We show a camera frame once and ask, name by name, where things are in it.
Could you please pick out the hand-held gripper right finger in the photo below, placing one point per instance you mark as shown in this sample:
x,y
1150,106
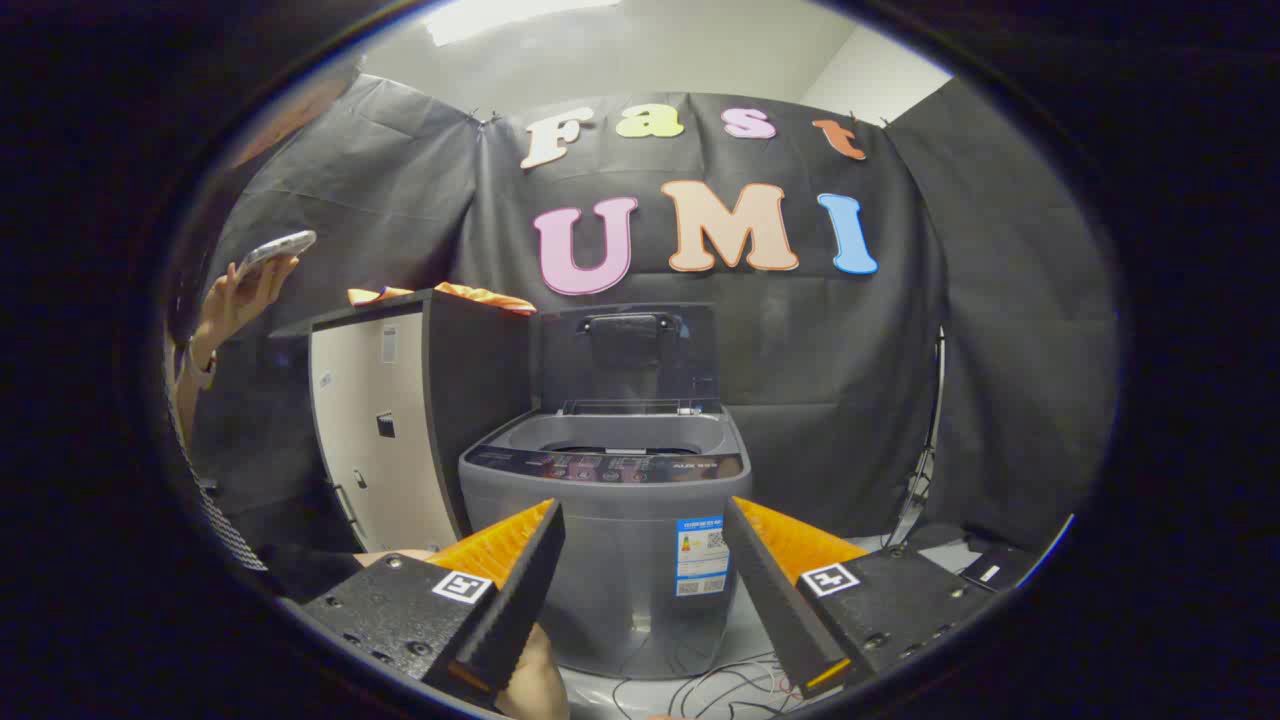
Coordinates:
x,y
770,600

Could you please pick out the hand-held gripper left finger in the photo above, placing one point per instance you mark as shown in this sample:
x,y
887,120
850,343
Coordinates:
x,y
520,590

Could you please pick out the grey washing machine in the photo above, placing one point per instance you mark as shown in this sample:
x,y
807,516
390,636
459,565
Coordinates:
x,y
610,590

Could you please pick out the orange polo shirt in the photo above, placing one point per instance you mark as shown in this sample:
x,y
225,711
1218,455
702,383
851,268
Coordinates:
x,y
480,296

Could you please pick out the white smartphone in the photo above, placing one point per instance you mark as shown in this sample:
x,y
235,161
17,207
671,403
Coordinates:
x,y
275,250

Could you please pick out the dark cabinet with cream door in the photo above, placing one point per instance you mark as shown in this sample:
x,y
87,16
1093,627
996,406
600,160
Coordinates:
x,y
385,450

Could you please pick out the metal light stand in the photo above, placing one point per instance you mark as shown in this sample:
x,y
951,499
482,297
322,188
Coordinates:
x,y
925,460

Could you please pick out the black box with white label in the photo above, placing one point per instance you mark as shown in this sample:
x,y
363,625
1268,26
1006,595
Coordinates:
x,y
1000,567

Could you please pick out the black backdrop cloth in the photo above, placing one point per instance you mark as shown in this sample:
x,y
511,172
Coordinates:
x,y
800,350

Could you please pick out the person's checkered clothing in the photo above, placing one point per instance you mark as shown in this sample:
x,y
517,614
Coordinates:
x,y
225,525

